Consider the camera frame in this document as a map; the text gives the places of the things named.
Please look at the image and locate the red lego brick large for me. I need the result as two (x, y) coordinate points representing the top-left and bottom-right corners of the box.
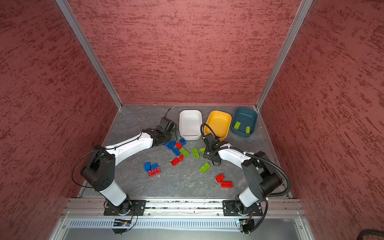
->
(148, 168), (161, 178)
(221, 181), (233, 189)

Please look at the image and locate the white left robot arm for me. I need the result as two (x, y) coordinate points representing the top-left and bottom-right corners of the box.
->
(80, 117), (180, 215)

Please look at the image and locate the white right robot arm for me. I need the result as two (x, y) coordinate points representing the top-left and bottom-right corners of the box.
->
(203, 134), (283, 208)

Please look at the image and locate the green lego brick upright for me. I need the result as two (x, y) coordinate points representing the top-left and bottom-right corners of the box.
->
(192, 148), (200, 159)

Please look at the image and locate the green lego brick tilted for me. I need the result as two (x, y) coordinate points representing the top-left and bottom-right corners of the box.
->
(179, 148), (190, 158)

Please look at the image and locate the white plastic container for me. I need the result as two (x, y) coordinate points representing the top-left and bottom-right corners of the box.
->
(179, 110), (203, 141)

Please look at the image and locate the yellow plastic container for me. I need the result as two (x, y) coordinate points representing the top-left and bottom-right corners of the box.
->
(206, 111), (232, 141)

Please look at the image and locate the blue lego brick small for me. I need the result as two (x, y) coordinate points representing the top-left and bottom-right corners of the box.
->
(151, 164), (159, 170)

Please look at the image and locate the dark teal plastic container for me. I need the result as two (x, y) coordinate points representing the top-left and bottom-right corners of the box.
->
(231, 107), (258, 138)

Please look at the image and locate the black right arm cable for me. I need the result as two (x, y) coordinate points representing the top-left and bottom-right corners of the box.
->
(200, 123), (292, 198)

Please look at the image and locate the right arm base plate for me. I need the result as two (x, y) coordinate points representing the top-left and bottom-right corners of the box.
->
(222, 200), (263, 217)

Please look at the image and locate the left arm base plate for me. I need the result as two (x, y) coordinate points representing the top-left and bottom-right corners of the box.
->
(104, 200), (147, 217)

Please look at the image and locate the aluminium front rail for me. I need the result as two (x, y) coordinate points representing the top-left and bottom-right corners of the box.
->
(60, 197), (306, 219)

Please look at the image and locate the white slotted cable duct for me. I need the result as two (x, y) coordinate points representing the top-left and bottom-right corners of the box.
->
(67, 218), (240, 232)

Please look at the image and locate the aluminium right corner post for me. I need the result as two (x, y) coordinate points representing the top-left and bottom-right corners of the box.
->
(256, 0), (313, 112)

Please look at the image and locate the aluminium corner post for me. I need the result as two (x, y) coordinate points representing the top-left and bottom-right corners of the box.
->
(56, 0), (124, 111)
(256, 0), (313, 112)

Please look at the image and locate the aluminium left corner post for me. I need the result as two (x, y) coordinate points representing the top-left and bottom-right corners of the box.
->
(56, 0), (124, 111)

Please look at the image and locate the black cable bottom right corner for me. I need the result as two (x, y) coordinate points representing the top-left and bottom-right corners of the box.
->
(356, 228), (384, 240)

